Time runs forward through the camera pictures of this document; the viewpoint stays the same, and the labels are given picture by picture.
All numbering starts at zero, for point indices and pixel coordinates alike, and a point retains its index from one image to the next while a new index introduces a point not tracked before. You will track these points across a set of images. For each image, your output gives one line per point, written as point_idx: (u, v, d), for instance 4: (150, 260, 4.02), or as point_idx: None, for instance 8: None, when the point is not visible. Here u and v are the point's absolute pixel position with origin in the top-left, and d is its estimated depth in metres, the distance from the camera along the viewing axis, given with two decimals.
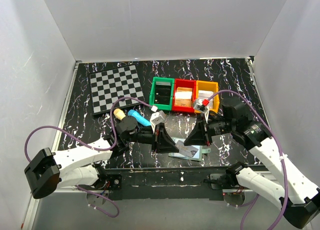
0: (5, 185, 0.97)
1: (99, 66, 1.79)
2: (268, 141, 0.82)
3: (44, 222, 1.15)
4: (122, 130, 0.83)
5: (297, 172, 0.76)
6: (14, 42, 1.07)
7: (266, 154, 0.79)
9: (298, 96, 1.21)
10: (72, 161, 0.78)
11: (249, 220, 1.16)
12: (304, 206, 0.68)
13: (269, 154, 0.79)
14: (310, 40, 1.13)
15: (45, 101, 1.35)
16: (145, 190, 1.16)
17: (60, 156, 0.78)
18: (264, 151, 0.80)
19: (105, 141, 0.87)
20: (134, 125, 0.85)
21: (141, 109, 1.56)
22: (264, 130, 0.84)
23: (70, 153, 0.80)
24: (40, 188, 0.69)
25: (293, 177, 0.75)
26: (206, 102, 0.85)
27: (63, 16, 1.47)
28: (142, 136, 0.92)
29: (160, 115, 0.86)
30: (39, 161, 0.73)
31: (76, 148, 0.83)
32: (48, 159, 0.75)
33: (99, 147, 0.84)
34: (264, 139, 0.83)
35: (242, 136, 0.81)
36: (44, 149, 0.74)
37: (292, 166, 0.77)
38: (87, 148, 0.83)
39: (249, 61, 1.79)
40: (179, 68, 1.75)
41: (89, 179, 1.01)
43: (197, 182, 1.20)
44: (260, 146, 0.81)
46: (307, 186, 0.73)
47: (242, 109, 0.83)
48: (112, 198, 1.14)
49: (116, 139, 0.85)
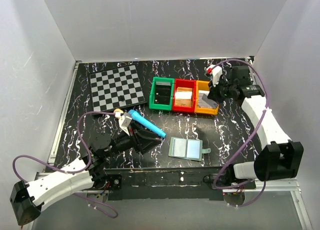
0: (5, 186, 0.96)
1: (99, 66, 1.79)
2: (259, 98, 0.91)
3: (45, 222, 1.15)
4: (96, 148, 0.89)
5: (274, 123, 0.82)
6: (14, 43, 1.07)
7: (251, 105, 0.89)
9: (298, 96, 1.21)
10: (45, 189, 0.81)
11: (249, 220, 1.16)
12: (267, 145, 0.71)
13: (255, 105, 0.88)
14: (311, 40, 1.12)
15: (45, 101, 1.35)
16: (145, 190, 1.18)
17: (34, 187, 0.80)
18: (250, 103, 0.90)
19: (80, 161, 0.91)
20: (107, 142, 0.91)
21: (141, 109, 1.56)
22: (260, 91, 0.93)
23: (43, 182, 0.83)
24: (21, 219, 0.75)
25: (270, 126, 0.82)
26: (209, 71, 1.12)
27: (62, 15, 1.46)
28: (120, 145, 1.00)
29: (125, 117, 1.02)
30: (15, 194, 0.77)
31: (50, 176, 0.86)
32: (23, 190, 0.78)
33: (74, 169, 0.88)
34: (254, 93, 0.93)
35: (238, 91, 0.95)
36: (19, 182, 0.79)
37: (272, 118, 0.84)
38: (62, 172, 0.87)
39: (249, 61, 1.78)
40: (179, 68, 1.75)
41: (83, 185, 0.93)
43: (197, 182, 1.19)
44: (249, 98, 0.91)
46: (279, 133, 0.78)
47: (243, 71, 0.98)
48: (112, 198, 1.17)
49: (89, 159, 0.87)
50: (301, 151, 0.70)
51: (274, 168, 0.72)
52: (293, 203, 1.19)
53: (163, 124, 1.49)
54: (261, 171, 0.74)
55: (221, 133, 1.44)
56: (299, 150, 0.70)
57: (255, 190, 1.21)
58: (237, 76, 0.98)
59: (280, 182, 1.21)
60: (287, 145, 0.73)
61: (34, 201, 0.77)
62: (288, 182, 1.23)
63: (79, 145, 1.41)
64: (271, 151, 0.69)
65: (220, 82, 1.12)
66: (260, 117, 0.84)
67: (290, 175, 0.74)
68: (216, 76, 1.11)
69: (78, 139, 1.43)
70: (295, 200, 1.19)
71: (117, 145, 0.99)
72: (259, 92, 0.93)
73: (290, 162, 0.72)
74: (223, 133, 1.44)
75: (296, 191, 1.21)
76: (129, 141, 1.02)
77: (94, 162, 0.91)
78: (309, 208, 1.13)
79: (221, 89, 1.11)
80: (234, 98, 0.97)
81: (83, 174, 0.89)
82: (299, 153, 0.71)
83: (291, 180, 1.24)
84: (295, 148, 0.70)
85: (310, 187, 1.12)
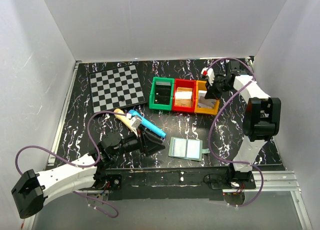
0: (5, 186, 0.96)
1: (99, 66, 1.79)
2: (246, 77, 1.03)
3: (44, 222, 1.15)
4: (106, 145, 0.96)
5: (258, 89, 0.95)
6: (15, 43, 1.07)
7: (240, 79, 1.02)
9: (298, 96, 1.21)
10: (56, 180, 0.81)
11: (249, 220, 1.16)
12: (251, 99, 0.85)
13: (244, 79, 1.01)
14: (311, 40, 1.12)
15: (45, 101, 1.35)
16: (145, 190, 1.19)
17: (44, 177, 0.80)
18: (239, 78, 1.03)
19: (89, 157, 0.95)
20: (118, 140, 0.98)
21: (141, 109, 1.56)
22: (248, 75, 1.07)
23: (54, 173, 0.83)
24: (27, 208, 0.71)
25: (254, 92, 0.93)
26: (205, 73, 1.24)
27: (62, 15, 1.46)
28: (127, 145, 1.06)
29: (137, 119, 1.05)
30: (23, 182, 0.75)
31: (59, 168, 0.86)
32: (32, 179, 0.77)
33: (84, 164, 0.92)
34: (243, 74, 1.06)
35: (230, 74, 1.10)
36: (28, 170, 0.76)
37: (257, 87, 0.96)
38: (72, 166, 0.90)
39: (249, 61, 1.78)
40: (179, 68, 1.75)
41: (84, 183, 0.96)
43: (197, 182, 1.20)
44: (239, 76, 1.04)
46: (261, 94, 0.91)
47: (234, 63, 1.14)
48: (112, 198, 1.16)
49: (98, 155, 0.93)
50: (279, 105, 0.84)
51: (258, 120, 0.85)
52: (293, 203, 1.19)
53: (163, 124, 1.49)
54: (248, 126, 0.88)
55: (221, 133, 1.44)
56: (278, 105, 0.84)
57: (255, 190, 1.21)
58: (230, 65, 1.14)
59: (279, 182, 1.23)
60: (269, 104, 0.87)
61: (44, 190, 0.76)
62: (288, 182, 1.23)
63: (79, 145, 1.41)
64: (254, 102, 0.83)
65: (216, 80, 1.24)
66: (245, 84, 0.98)
67: (273, 129, 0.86)
68: (211, 77, 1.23)
69: (78, 139, 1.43)
70: (295, 200, 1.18)
71: (125, 145, 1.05)
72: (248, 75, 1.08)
73: (271, 116, 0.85)
74: (223, 133, 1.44)
75: (296, 191, 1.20)
76: (136, 142, 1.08)
77: (103, 160, 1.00)
78: (310, 208, 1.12)
79: (218, 86, 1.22)
80: (228, 82, 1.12)
81: (91, 169, 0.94)
82: (278, 107, 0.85)
83: (291, 180, 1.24)
84: (274, 102, 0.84)
85: (310, 187, 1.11)
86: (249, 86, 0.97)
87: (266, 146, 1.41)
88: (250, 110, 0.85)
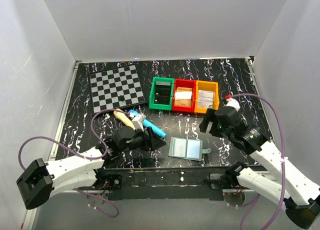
0: (4, 187, 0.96)
1: (99, 66, 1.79)
2: (268, 145, 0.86)
3: (44, 223, 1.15)
4: (121, 137, 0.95)
5: (296, 171, 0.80)
6: (15, 43, 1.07)
7: (267, 158, 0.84)
9: (298, 95, 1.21)
10: (65, 171, 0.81)
11: (249, 221, 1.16)
12: (309, 208, 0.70)
13: (270, 157, 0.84)
14: (310, 41, 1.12)
15: (45, 101, 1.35)
16: (145, 190, 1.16)
17: (53, 166, 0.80)
18: (265, 155, 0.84)
19: (96, 150, 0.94)
20: (132, 133, 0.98)
21: (141, 109, 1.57)
22: (262, 133, 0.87)
23: (62, 164, 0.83)
24: (35, 197, 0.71)
25: (295, 179, 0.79)
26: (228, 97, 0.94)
27: (63, 16, 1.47)
28: (134, 141, 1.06)
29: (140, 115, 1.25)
30: (32, 171, 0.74)
31: (67, 159, 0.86)
32: (41, 168, 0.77)
33: (92, 156, 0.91)
34: (264, 143, 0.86)
35: (243, 141, 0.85)
36: (37, 159, 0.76)
37: (295, 170, 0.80)
38: (80, 157, 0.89)
39: (249, 61, 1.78)
40: (179, 68, 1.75)
41: (85, 180, 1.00)
43: (197, 182, 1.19)
44: (260, 150, 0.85)
46: (309, 186, 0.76)
47: (235, 116, 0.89)
48: (112, 198, 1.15)
49: (106, 149, 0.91)
50: None
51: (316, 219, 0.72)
52: None
53: (163, 124, 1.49)
54: (300, 220, 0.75)
55: None
56: None
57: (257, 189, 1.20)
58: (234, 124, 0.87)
59: None
60: None
61: (53, 180, 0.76)
62: None
63: (79, 145, 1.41)
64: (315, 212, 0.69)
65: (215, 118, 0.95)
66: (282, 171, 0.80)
67: None
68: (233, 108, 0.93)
69: (78, 139, 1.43)
70: None
71: (134, 141, 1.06)
72: (263, 135, 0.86)
73: None
74: None
75: None
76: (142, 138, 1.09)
77: (110, 154, 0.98)
78: None
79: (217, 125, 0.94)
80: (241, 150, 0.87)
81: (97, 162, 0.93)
82: None
83: None
84: None
85: None
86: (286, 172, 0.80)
87: None
88: (304, 211, 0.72)
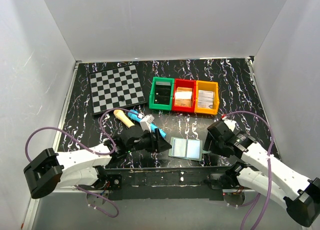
0: (5, 187, 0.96)
1: (99, 66, 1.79)
2: (254, 146, 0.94)
3: (44, 223, 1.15)
4: (129, 136, 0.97)
5: (282, 166, 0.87)
6: (15, 42, 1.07)
7: (254, 157, 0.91)
9: (298, 95, 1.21)
10: (74, 163, 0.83)
11: (249, 221, 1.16)
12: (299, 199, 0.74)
13: (257, 156, 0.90)
14: (311, 41, 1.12)
15: (45, 101, 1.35)
16: (145, 191, 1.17)
17: (63, 158, 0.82)
18: (252, 155, 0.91)
19: (105, 146, 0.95)
20: (140, 133, 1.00)
21: (141, 109, 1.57)
22: (249, 137, 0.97)
23: (72, 155, 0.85)
24: (42, 186, 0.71)
25: (283, 173, 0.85)
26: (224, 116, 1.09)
27: (63, 15, 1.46)
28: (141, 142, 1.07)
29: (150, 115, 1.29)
30: (42, 160, 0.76)
31: (78, 152, 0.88)
32: (52, 158, 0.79)
33: (100, 152, 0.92)
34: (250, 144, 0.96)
35: (232, 146, 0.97)
36: (48, 149, 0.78)
37: (281, 166, 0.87)
38: (89, 152, 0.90)
39: (249, 61, 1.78)
40: (179, 68, 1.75)
41: (88, 179, 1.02)
43: (197, 182, 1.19)
44: (247, 151, 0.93)
46: (297, 178, 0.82)
47: (223, 125, 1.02)
48: (112, 198, 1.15)
49: (114, 144, 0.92)
50: None
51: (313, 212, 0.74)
52: None
53: (163, 124, 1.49)
54: (300, 217, 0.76)
55: None
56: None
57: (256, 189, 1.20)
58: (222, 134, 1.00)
59: None
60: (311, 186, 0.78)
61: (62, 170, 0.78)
62: None
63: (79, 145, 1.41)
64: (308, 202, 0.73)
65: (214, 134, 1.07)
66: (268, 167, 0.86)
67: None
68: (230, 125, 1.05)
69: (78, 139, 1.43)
70: None
71: (140, 141, 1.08)
72: (250, 139, 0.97)
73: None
74: None
75: None
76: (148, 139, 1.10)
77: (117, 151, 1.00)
78: None
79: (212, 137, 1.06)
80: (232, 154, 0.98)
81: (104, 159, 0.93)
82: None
83: None
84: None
85: None
86: (273, 168, 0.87)
87: (266, 145, 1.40)
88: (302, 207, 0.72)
